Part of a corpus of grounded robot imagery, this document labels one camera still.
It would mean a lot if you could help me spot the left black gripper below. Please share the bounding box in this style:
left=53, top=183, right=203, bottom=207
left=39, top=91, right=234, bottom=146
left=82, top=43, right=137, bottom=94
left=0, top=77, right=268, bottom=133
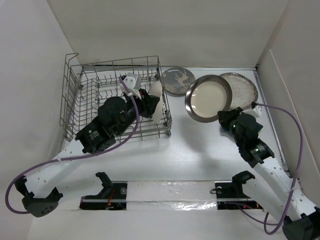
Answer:
left=115, top=88, right=160, bottom=137

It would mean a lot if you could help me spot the cream three-section divided plate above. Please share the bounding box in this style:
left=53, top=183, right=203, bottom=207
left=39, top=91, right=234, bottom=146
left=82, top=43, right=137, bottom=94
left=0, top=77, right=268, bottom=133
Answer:
left=150, top=80, right=163, bottom=125

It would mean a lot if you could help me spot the cream plate with metallic rim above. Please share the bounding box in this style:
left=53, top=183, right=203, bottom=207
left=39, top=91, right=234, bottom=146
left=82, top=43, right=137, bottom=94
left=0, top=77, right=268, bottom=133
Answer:
left=184, top=74, right=233, bottom=123

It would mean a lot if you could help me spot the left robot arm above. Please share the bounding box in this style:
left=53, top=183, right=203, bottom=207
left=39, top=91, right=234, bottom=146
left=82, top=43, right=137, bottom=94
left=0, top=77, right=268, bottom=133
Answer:
left=9, top=86, right=163, bottom=218

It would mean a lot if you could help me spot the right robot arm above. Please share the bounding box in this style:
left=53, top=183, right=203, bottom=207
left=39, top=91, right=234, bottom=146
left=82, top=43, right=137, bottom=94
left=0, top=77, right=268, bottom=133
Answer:
left=217, top=104, right=320, bottom=240

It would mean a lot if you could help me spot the dark blue plate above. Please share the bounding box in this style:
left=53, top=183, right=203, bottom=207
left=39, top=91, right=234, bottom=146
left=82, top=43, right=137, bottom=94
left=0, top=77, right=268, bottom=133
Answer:
left=221, top=123, right=263, bottom=134

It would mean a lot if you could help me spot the speckled beige round plate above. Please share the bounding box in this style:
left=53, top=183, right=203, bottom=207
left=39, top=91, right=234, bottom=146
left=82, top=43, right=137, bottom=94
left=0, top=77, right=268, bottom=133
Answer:
left=220, top=72, right=259, bottom=110

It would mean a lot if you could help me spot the grey plate with deer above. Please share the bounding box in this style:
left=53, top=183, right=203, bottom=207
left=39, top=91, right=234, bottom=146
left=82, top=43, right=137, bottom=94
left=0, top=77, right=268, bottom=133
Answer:
left=161, top=67, right=196, bottom=96

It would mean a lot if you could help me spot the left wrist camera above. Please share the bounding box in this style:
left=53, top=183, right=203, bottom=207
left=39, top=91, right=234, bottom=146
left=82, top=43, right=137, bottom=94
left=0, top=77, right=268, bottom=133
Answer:
left=120, top=72, right=142, bottom=99

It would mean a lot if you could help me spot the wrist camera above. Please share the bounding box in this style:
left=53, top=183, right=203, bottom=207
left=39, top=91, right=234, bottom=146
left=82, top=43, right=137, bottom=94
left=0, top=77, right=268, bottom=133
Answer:
left=251, top=102, right=263, bottom=118
left=120, top=72, right=142, bottom=99

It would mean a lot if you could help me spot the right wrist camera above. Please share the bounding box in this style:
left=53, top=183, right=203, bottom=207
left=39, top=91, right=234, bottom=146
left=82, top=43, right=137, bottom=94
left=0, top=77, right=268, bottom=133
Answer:
left=251, top=102, right=263, bottom=118

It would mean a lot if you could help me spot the grey wire dish rack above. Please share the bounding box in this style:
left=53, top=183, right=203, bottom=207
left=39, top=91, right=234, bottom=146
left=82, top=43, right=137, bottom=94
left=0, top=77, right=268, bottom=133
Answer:
left=59, top=53, right=162, bottom=142

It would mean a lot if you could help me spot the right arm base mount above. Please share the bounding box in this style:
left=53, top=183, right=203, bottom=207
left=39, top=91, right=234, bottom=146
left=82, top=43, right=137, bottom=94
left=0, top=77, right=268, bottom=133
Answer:
left=210, top=171, right=263, bottom=210

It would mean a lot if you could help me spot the metal rail bar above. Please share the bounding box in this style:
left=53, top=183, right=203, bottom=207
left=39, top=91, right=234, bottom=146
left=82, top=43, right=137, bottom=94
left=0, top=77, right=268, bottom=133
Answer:
left=80, top=195, right=253, bottom=203

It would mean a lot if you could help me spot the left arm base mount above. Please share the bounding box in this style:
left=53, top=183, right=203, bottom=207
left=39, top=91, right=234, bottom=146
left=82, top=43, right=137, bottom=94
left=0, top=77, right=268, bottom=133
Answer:
left=79, top=172, right=128, bottom=211

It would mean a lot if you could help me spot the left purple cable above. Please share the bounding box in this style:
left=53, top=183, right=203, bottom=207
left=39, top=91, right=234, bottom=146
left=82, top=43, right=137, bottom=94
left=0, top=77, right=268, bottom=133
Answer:
left=4, top=76, right=141, bottom=216

